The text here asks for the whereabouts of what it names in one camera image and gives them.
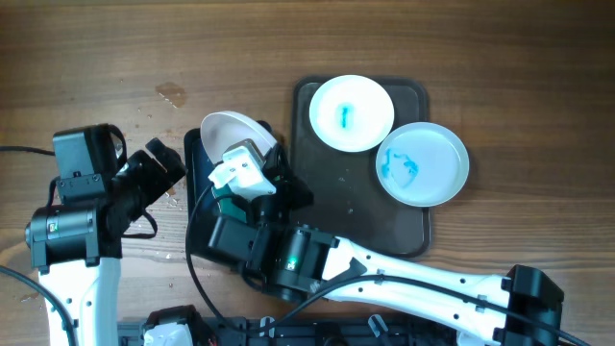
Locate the black cable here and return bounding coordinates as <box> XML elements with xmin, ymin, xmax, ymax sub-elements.
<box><xmin>0</xmin><ymin>145</ymin><xmax>81</xmax><ymax>346</ymax></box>
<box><xmin>184</xmin><ymin>182</ymin><xmax>592</xmax><ymax>346</ymax></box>

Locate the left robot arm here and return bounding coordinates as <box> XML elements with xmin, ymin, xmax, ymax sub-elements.
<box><xmin>25</xmin><ymin>124</ymin><xmax>191</xmax><ymax>345</ymax></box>

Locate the left black cable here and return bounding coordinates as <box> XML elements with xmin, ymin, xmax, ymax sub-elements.
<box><xmin>0</xmin><ymin>145</ymin><xmax>81</xmax><ymax>346</ymax></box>

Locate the green yellow sponge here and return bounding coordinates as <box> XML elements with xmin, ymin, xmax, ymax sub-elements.
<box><xmin>212</xmin><ymin>190</ymin><xmax>250</xmax><ymax>223</ymax></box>

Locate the white plate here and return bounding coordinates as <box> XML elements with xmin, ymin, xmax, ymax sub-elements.
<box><xmin>308</xmin><ymin>75</ymin><xmax>395</xmax><ymax>153</ymax></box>
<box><xmin>375</xmin><ymin>122</ymin><xmax>470</xmax><ymax>208</ymax></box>
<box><xmin>200</xmin><ymin>111</ymin><xmax>278</xmax><ymax>163</ymax></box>

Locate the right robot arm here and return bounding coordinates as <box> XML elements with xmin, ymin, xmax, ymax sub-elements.
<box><xmin>208</xmin><ymin>216</ymin><xmax>564</xmax><ymax>345</ymax></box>

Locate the right black cable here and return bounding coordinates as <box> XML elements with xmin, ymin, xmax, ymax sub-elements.
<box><xmin>184</xmin><ymin>182</ymin><xmax>592</xmax><ymax>346</ymax></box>

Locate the black water basin tray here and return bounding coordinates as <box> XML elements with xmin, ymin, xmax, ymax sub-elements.
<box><xmin>184</xmin><ymin>119</ymin><xmax>289</xmax><ymax>263</ymax></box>

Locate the brown plastic serving tray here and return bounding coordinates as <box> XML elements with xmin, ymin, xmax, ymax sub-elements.
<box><xmin>288</xmin><ymin>75</ymin><xmax>431</xmax><ymax>259</ymax></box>

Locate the white plate top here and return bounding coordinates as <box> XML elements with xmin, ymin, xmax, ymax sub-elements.
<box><xmin>308</xmin><ymin>75</ymin><xmax>395</xmax><ymax>153</ymax></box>

